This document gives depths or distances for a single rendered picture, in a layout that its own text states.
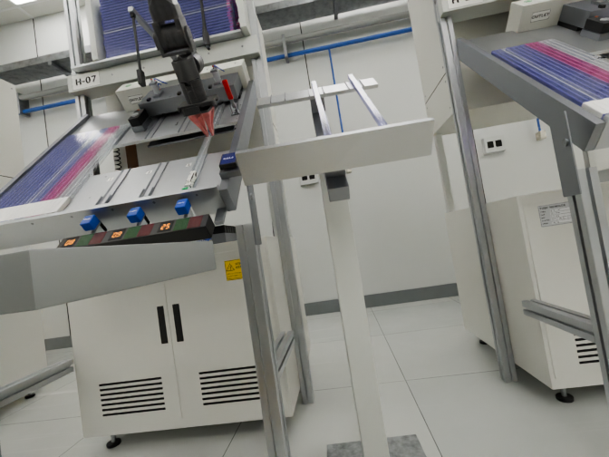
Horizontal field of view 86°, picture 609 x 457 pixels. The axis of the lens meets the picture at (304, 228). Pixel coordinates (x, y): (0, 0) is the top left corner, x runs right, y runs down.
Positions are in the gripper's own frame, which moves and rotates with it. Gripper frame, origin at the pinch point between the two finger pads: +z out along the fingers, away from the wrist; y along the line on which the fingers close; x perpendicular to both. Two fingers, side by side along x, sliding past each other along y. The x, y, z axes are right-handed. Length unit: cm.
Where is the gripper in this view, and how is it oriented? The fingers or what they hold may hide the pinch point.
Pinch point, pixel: (209, 132)
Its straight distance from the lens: 101.9
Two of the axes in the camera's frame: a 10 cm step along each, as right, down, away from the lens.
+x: 0.2, 5.9, -8.1
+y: -9.8, 1.6, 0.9
